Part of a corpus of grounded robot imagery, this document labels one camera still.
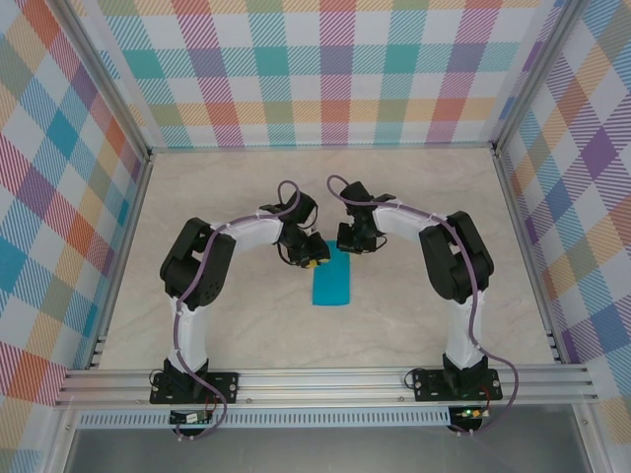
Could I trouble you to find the aluminium table edge rail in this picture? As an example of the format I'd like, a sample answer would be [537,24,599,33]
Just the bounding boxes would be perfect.
[491,147,567,365]
[86,151,155,371]

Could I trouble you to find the blue paper sheet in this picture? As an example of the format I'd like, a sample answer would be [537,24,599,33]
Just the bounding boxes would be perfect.
[311,239,352,307]

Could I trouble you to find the grey metal sheet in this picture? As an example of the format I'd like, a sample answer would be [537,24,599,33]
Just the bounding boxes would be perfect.
[63,426,593,473]

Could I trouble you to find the purple cable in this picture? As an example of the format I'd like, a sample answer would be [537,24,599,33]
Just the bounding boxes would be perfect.
[326,173,520,438]
[170,179,303,441]

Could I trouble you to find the aluminium mounting rail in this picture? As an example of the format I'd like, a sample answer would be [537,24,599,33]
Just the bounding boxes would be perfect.
[53,364,600,408]

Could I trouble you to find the aluminium frame post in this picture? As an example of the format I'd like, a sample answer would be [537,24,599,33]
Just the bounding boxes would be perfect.
[491,0,589,157]
[51,0,153,160]

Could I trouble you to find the slotted grey cable tray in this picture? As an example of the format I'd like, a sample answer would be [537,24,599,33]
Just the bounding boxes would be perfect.
[77,406,453,429]

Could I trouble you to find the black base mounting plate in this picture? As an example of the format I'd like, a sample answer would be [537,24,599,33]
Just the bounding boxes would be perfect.
[412,368,503,403]
[150,372,241,406]

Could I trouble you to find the thin aluminium wall rail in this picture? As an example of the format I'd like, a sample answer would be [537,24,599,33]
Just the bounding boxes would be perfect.
[147,141,500,155]

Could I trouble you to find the short aluminium frame leg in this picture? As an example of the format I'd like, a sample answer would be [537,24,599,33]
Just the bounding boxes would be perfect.
[574,404,612,473]
[43,407,83,473]

